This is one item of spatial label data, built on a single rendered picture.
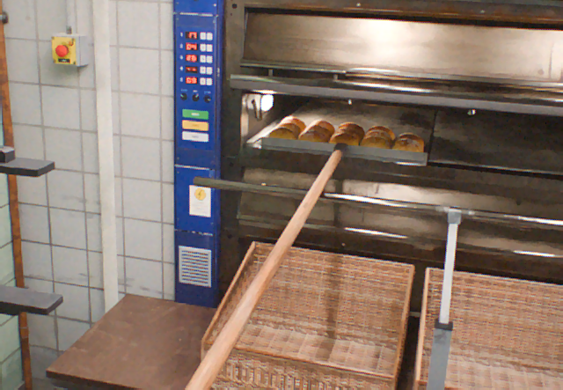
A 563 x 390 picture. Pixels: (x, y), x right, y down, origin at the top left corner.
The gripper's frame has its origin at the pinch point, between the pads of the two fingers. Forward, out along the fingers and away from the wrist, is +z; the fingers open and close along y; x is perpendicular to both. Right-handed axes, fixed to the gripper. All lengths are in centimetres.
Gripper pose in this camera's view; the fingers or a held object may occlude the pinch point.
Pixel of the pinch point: (40, 238)
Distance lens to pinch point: 65.9
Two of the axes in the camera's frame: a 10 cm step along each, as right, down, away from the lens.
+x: -2.4, 2.8, -9.3
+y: -0.4, 9.5, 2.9
